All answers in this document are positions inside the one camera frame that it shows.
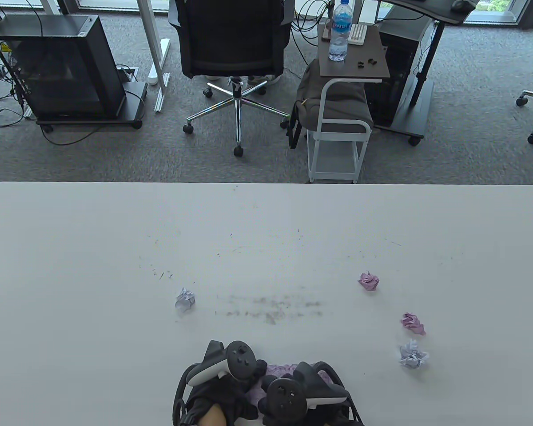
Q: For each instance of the person's right hand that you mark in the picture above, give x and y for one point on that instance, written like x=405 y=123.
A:
x=320 y=417

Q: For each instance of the person's left hand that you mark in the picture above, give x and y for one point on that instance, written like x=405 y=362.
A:
x=235 y=395

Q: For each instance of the pink invoice paper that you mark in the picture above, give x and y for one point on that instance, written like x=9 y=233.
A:
x=413 y=323
x=282 y=369
x=368 y=281

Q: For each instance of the white invoice paper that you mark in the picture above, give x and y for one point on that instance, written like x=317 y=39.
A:
x=412 y=355
x=185 y=300

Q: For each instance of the person's left forearm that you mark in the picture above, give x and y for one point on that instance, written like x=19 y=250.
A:
x=213 y=417

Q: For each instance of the black and white hand controller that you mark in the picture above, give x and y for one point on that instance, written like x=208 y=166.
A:
x=242 y=359
x=286 y=397

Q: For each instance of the grey fabric bag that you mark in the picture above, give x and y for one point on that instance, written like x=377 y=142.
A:
x=311 y=102

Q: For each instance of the black wheeled platform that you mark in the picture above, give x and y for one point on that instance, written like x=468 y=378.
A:
x=135 y=95

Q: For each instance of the black office chair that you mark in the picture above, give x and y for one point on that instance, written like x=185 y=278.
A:
x=231 y=40

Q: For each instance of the white desk leg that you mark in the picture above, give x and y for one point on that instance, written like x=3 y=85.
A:
x=153 y=44
x=51 y=5

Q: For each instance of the black computer tower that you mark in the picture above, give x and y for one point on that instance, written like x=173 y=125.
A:
x=395 y=57

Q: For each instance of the clear plastic water bottle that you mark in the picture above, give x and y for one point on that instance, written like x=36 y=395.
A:
x=339 y=40

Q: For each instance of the black glass computer case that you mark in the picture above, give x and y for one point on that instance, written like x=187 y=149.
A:
x=62 y=66

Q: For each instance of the black standing desk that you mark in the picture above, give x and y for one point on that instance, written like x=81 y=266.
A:
x=426 y=11

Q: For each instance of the black computer mouse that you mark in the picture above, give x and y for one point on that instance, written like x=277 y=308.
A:
x=463 y=5

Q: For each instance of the brown side table white frame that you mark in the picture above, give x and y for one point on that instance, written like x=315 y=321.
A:
x=337 y=71

